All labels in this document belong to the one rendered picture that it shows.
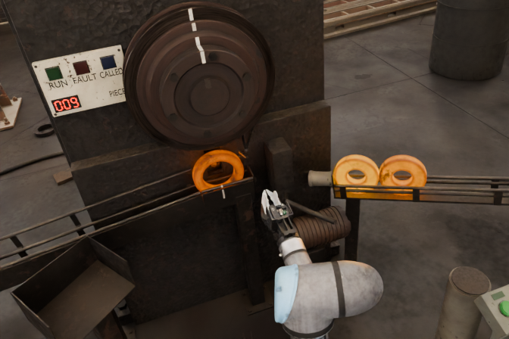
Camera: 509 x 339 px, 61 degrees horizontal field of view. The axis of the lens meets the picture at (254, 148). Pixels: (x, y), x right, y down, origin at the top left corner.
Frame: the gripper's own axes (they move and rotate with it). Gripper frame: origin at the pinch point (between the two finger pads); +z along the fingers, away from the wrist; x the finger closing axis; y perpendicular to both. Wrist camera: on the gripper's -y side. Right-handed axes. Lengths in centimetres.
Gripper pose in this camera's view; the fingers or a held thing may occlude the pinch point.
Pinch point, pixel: (266, 194)
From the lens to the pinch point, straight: 143.8
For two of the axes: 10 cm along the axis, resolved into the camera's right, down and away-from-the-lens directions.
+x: -9.5, 2.5, -2.1
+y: 0.0, -6.4, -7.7
